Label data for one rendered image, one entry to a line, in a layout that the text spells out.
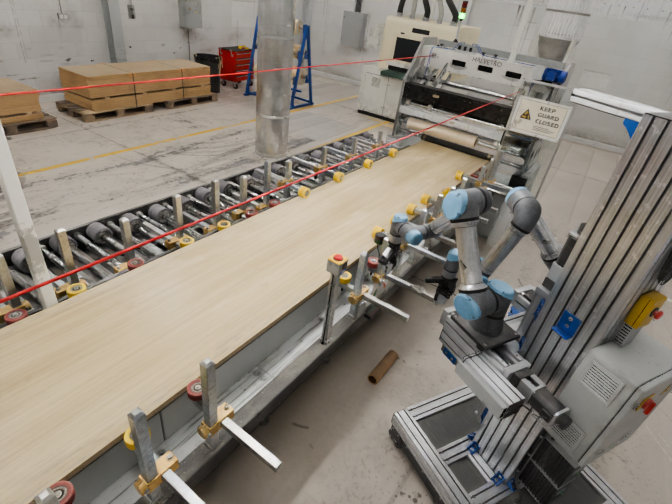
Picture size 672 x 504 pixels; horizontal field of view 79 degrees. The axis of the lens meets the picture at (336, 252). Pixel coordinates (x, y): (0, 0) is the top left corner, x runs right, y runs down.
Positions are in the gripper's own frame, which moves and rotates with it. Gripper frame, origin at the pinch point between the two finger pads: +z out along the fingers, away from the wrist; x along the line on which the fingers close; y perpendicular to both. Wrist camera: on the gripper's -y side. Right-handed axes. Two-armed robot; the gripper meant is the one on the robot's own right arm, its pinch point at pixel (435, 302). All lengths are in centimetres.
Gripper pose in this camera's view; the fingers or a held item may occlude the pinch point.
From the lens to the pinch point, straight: 238.5
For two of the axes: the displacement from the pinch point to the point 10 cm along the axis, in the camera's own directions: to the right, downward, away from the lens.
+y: 8.1, 4.0, -4.3
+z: -1.2, 8.3, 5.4
